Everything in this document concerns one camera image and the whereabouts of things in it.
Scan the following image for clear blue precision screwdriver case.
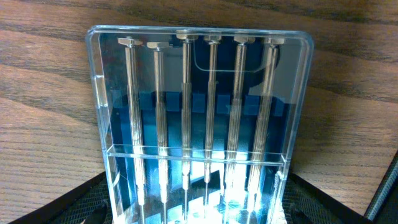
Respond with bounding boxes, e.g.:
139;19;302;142
85;24;315;224

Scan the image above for precision screwdriver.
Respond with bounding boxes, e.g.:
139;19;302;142
147;42;169;223
203;35;221;218
223;35;255;223
176;34;198;223
246;38;285;223
118;37;146;223

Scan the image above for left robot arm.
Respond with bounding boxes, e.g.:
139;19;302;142
19;145;397;223

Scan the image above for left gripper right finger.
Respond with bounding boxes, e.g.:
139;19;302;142
282;174;370;224

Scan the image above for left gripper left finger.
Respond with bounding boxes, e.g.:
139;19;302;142
9;172;106;224

